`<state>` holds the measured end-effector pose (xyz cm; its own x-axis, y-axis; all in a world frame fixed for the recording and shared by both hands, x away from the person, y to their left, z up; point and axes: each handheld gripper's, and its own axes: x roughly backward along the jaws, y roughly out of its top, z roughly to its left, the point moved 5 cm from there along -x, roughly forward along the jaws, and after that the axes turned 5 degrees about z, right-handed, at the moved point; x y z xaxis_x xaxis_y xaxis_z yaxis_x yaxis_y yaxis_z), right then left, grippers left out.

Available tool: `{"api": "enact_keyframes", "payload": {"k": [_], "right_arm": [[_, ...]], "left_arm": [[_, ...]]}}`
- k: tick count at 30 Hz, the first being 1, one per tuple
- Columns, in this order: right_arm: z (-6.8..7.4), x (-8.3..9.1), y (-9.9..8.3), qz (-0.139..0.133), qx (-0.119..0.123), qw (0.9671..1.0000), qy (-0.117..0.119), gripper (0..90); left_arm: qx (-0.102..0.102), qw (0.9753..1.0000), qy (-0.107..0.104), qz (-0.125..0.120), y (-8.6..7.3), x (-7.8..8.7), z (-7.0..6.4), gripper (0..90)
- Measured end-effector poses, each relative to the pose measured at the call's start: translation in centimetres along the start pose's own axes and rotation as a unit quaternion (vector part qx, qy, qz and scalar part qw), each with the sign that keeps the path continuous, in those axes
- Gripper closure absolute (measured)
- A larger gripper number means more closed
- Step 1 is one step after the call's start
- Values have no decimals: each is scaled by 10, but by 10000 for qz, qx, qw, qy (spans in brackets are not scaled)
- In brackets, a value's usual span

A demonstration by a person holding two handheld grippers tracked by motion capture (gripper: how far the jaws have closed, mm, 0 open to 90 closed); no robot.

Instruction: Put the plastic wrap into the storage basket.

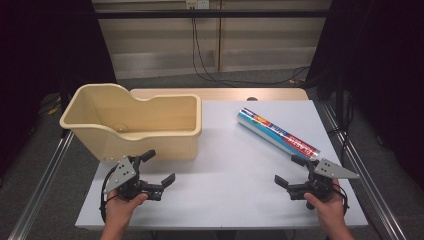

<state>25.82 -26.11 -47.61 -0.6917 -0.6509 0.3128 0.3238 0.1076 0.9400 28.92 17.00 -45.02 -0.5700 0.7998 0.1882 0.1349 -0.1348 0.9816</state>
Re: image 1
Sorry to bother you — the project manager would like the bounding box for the person's right hand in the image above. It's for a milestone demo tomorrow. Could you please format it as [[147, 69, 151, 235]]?
[[303, 178, 349, 231]]

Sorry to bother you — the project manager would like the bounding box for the black curtain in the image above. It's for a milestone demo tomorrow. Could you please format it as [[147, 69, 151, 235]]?
[[0, 0, 117, 179], [305, 0, 424, 193]]

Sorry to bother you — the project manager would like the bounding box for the person's left hand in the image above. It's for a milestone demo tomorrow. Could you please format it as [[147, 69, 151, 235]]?
[[105, 189, 149, 231]]

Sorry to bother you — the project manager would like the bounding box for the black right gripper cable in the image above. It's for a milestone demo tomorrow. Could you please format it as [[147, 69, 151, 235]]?
[[332, 182, 350, 216]]

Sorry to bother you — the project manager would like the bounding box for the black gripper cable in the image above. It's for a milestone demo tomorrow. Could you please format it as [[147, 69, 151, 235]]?
[[332, 182, 350, 216], [98, 163, 118, 224]]

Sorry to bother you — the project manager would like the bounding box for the white wall socket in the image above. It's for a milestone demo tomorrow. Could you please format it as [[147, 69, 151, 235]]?
[[185, 0, 211, 10]]

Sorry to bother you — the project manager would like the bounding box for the aluminium frame rail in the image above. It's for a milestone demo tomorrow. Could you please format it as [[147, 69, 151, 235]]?
[[7, 130, 75, 240], [320, 101, 409, 240]]

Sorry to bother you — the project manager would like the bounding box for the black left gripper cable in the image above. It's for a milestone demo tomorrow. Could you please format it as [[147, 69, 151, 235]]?
[[98, 163, 118, 224]]

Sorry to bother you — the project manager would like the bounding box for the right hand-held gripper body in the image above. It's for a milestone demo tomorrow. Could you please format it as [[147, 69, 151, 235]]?
[[289, 157, 361, 211]]

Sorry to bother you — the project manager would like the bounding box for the beige plastic bin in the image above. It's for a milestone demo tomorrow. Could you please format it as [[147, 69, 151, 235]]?
[[59, 83, 203, 163]]

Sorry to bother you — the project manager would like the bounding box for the blue red white wrap roll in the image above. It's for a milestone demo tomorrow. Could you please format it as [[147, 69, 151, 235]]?
[[236, 107, 321, 161]]

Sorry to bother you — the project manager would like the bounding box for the black horizontal frame bar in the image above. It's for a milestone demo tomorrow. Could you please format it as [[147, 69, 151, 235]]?
[[94, 8, 332, 20]]

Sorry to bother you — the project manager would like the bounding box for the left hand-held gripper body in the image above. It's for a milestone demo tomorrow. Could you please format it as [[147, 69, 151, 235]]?
[[103, 155, 165, 202]]

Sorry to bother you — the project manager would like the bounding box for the black wall cable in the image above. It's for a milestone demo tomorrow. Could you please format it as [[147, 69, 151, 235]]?
[[190, 7, 312, 86]]

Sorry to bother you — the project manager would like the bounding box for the white table mat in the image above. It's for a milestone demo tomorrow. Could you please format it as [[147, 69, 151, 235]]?
[[75, 99, 369, 231]]

